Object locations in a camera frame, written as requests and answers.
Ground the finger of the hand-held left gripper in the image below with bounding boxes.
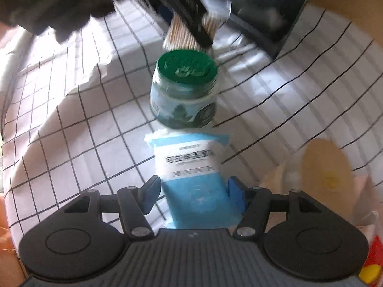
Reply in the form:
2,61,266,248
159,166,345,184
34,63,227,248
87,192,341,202
135,0,214,49

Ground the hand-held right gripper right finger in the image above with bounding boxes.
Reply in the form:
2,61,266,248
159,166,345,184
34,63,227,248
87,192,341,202
227,177,327,240

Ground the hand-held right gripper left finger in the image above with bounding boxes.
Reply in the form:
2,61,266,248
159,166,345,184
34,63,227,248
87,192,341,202
64,175,161,241

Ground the cotton swab box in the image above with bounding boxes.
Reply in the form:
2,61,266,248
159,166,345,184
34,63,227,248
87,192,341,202
162,14,218,52

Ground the blue wet wipes packet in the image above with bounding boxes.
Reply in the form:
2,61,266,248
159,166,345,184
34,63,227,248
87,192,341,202
144,127,242,230

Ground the green-lidded glass jar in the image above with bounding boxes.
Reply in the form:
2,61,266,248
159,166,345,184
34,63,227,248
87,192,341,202
149,50,219,130

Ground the black flat monitor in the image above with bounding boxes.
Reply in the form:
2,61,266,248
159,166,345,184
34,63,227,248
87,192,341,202
180,0,321,61

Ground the black-checked white tablecloth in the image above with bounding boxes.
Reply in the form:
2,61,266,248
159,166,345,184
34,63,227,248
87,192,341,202
0,0,383,241

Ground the clear container with cream lid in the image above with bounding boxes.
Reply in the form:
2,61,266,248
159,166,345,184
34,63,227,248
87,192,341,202
259,139,358,225

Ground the colourful cartoon tissue packet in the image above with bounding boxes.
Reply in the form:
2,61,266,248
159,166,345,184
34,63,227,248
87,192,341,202
357,235,383,286

